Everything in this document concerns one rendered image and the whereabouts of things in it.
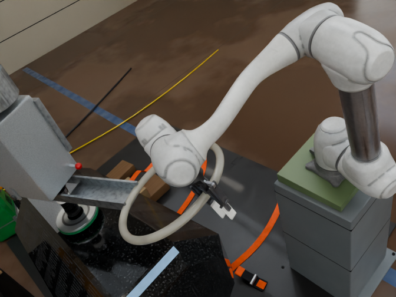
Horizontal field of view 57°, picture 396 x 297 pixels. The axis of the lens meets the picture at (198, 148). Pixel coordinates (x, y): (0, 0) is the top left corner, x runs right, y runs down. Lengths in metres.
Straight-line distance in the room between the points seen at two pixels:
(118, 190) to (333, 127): 0.94
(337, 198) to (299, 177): 0.20
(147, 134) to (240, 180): 1.96
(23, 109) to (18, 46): 5.22
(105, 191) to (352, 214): 1.06
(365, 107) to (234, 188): 1.83
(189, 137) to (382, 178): 0.80
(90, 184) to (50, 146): 0.25
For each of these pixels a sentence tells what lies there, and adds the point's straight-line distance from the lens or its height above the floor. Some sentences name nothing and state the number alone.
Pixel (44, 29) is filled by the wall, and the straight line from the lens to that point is 6.88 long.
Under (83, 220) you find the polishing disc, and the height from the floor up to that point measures 0.88.
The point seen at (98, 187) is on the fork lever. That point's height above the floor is 1.08.
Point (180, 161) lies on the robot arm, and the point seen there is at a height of 1.57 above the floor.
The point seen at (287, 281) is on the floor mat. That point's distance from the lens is 2.39.
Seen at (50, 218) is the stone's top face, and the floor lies 0.82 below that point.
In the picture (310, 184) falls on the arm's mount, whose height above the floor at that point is 0.84.
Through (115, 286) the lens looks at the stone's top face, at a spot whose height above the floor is 0.82.
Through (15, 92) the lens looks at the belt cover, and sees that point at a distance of 1.54.
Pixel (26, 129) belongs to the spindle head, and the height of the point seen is 1.45.
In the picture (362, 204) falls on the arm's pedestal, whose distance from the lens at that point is 1.70.
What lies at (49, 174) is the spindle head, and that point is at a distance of 1.68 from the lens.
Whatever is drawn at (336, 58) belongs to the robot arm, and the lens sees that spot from 1.03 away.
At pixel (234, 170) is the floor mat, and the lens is 3.01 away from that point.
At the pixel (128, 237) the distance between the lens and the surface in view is 1.32.
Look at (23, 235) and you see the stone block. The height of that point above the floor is 0.68.
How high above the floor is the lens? 2.14
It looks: 40 degrees down
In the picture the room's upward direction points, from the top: 20 degrees counter-clockwise
